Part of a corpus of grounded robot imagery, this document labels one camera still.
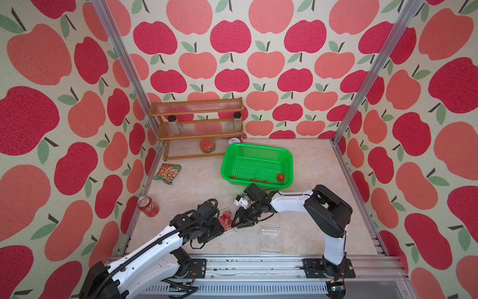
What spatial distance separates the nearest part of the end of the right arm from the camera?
0.76 meters

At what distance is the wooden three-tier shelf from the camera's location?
1032mm

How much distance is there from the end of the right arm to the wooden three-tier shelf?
358 mm

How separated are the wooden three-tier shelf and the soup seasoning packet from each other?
63 mm
